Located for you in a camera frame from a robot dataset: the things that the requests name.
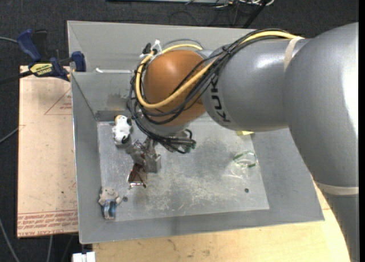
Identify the brown cardboard board, red print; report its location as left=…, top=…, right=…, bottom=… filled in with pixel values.
left=17, top=65, right=79, bottom=239

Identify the grey and blue toy figure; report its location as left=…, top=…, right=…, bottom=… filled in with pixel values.
left=98, top=186, right=124, bottom=220

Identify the shiny red-brown packet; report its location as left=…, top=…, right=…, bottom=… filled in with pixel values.
left=127, top=163, right=148, bottom=190

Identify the grey metal bin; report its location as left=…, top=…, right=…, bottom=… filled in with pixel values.
left=67, top=20, right=326, bottom=245

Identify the white and black toy animal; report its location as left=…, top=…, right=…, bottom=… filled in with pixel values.
left=111, top=114, right=134, bottom=145

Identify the clear plastic piece, green trim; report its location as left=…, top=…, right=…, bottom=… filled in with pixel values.
left=232, top=150, right=258, bottom=171

